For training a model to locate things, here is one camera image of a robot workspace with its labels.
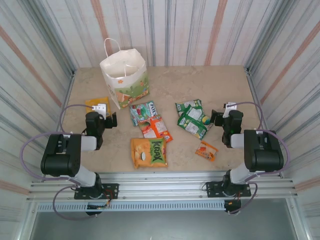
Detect yellow snack packet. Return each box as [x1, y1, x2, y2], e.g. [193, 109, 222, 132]
[84, 96, 111, 118]

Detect green snack packet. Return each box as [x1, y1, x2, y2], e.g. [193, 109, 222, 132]
[174, 99, 203, 118]
[177, 104, 214, 141]

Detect orange white snack packet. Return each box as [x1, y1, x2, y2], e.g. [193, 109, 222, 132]
[137, 114, 174, 144]

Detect orange Krax chips bag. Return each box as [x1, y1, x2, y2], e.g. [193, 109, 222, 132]
[130, 136, 169, 170]

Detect white paper bag floral print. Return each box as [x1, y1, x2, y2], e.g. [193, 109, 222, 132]
[99, 37, 150, 110]

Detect teal red candy packet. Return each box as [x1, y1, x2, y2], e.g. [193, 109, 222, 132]
[129, 100, 161, 127]

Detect small orange snack packet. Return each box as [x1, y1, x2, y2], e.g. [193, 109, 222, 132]
[194, 140, 219, 163]

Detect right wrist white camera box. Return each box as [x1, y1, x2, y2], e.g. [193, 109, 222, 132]
[223, 101, 238, 118]

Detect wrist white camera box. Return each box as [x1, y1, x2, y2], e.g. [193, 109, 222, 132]
[91, 103, 112, 118]
[223, 101, 238, 118]

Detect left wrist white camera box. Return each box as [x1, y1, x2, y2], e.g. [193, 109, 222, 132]
[91, 103, 112, 118]

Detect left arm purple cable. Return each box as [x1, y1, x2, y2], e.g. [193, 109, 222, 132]
[19, 104, 98, 221]

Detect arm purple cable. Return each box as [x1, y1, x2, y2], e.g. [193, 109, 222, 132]
[229, 101, 291, 215]
[19, 104, 98, 221]

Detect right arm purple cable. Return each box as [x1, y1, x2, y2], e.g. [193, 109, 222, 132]
[229, 101, 291, 215]

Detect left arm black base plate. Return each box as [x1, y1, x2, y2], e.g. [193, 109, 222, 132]
[73, 183, 120, 200]

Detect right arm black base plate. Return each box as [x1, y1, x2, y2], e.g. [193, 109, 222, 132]
[205, 181, 252, 198]

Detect aluminium rail frame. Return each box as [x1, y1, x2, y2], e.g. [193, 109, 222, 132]
[26, 171, 298, 203]

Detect grey slotted cable duct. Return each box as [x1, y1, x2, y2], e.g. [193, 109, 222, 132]
[36, 201, 226, 213]

